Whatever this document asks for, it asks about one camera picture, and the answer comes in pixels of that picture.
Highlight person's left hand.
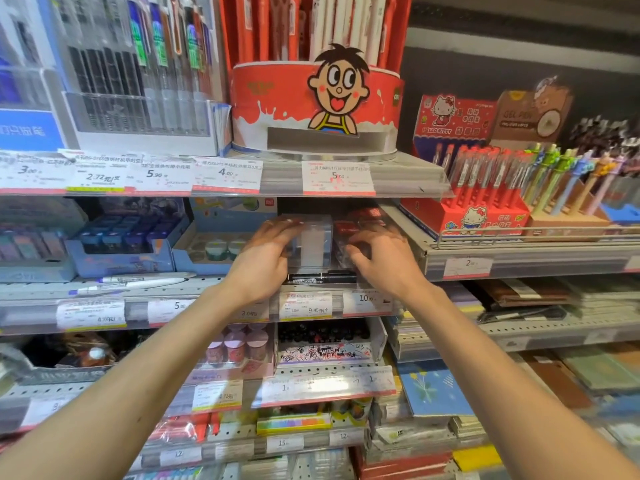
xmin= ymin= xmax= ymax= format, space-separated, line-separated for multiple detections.
xmin=223 ymin=218 xmax=306 ymax=307

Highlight person's right hand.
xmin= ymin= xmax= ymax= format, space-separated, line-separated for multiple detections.
xmin=345 ymin=227 xmax=432 ymax=304

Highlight clear plastic box red contents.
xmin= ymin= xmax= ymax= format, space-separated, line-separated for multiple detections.
xmin=332 ymin=209 xmax=397 ymax=275

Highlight clear plastic box white contents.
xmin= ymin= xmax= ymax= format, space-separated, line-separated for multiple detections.
xmin=278 ymin=214 xmax=334 ymax=270

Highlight person's left forearm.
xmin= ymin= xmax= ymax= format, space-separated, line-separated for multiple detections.
xmin=0 ymin=281 xmax=273 ymax=480

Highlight person's right forearm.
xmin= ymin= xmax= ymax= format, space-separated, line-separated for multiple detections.
xmin=403 ymin=284 xmax=640 ymax=480

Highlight black marker pen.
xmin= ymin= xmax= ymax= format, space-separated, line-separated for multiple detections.
xmin=284 ymin=271 xmax=359 ymax=286

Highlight light blue tape roll box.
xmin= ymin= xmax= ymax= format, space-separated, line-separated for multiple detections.
xmin=171 ymin=197 xmax=279 ymax=276

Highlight row of black markers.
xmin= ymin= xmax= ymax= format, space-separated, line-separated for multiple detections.
xmin=278 ymin=321 xmax=372 ymax=345

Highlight grey metal shelf rack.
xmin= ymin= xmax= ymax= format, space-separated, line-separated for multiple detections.
xmin=0 ymin=150 xmax=640 ymax=480

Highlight white scribbled marker display box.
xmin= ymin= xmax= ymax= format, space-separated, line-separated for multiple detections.
xmin=274 ymin=317 xmax=389 ymax=369

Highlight group of pink tape tubs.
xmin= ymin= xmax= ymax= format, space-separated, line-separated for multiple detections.
xmin=204 ymin=323 xmax=271 ymax=369

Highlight red round cartoon pen display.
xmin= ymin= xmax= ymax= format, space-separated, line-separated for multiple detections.
xmin=218 ymin=0 xmax=414 ymax=157

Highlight white pen grey cap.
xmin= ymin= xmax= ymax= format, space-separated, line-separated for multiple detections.
xmin=97 ymin=272 xmax=198 ymax=284

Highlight row of red packaged pens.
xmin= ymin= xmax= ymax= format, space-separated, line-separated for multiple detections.
xmin=431 ymin=143 xmax=537 ymax=209

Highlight blue flower print notebook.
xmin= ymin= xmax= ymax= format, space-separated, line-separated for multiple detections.
xmin=396 ymin=361 xmax=475 ymax=419

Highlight blue correction tape box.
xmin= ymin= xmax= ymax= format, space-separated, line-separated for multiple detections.
xmin=65 ymin=214 xmax=191 ymax=279

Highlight white pen blue cap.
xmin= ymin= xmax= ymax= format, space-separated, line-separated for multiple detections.
xmin=69 ymin=278 xmax=187 ymax=296

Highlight red cat print pen box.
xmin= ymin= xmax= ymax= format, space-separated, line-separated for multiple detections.
xmin=399 ymin=94 xmax=532 ymax=241

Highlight rainbow sticky note pack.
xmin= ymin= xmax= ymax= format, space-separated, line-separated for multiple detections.
xmin=256 ymin=412 xmax=334 ymax=436

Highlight clear acrylic pen rack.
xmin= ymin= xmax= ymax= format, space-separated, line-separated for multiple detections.
xmin=37 ymin=0 xmax=232 ymax=157

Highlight bunch of red white pens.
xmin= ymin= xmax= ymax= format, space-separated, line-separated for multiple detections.
xmin=235 ymin=0 xmax=398 ymax=68

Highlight stack of red notebooks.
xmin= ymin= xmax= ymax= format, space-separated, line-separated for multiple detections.
xmin=352 ymin=446 xmax=453 ymax=480

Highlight row of clear barrel pens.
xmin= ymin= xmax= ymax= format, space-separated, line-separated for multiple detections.
xmin=55 ymin=0 xmax=216 ymax=133

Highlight stack of red plastic packets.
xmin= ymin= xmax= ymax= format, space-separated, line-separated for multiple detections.
xmin=148 ymin=411 xmax=222 ymax=444

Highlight brown toy packet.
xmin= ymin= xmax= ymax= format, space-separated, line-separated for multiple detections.
xmin=54 ymin=331 xmax=122 ymax=369

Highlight brown gel pen display box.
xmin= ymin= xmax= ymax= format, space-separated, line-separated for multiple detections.
xmin=491 ymin=77 xmax=612 ymax=241

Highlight stacks of assorted notebooks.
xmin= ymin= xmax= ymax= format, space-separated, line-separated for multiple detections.
xmin=370 ymin=275 xmax=640 ymax=480

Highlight row of colourful character pens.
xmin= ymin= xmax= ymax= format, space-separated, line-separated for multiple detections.
xmin=522 ymin=142 xmax=640 ymax=216

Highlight yellow notebook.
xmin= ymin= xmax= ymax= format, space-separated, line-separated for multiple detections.
xmin=451 ymin=444 xmax=504 ymax=473

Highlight grey box of purple items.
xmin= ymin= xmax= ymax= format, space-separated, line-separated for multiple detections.
xmin=0 ymin=197 xmax=89 ymax=284

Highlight bunch of black white pens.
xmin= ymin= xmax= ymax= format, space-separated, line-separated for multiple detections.
xmin=569 ymin=114 xmax=640 ymax=163

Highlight blue sign box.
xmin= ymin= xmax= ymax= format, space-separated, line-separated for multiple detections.
xmin=0 ymin=0 xmax=68 ymax=152

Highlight metal wire shelf rail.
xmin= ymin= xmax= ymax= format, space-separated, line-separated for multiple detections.
xmin=436 ymin=222 xmax=640 ymax=250

